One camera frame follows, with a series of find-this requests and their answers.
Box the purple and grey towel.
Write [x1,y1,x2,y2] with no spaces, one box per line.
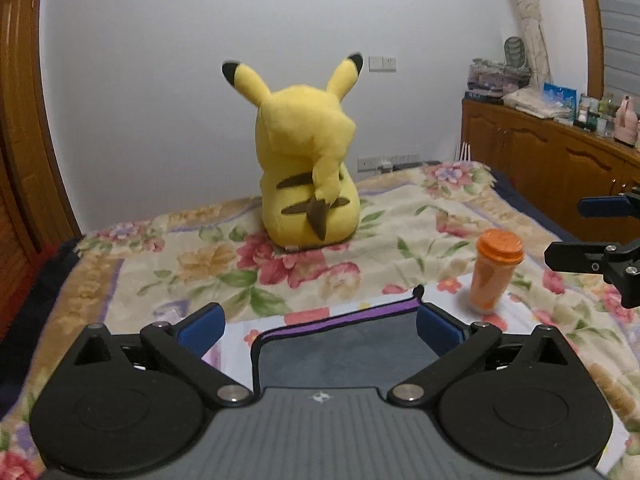
[250,286,437,393]

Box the wooden room door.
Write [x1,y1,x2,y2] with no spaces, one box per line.
[0,0,85,261]

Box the wooden sideboard cabinet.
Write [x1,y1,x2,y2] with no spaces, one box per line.
[461,99,639,243]

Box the dark blue bed sheet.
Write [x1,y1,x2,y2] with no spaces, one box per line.
[490,169,578,243]

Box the orange lidded cup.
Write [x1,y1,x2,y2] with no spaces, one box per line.
[469,229,524,314]

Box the blue box on cabinet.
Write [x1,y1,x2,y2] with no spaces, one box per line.
[542,82,578,122]

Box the floral bed blanket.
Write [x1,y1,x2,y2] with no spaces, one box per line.
[1,162,639,479]

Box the stack of folded fabrics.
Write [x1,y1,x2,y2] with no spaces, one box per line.
[464,58,530,105]

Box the green fan on cabinet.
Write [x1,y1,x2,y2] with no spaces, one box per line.
[503,36,527,68]

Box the yellow Pikachu plush toy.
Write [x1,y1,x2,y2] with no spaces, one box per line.
[221,53,363,250]

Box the beige patterned curtain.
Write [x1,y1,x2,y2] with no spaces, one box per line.
[515,0,552,88]

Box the white wall socket strip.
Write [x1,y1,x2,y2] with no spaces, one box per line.
[357,154,422,172]

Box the white wall switch plate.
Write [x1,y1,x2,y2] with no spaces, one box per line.
[369,55,397,73]

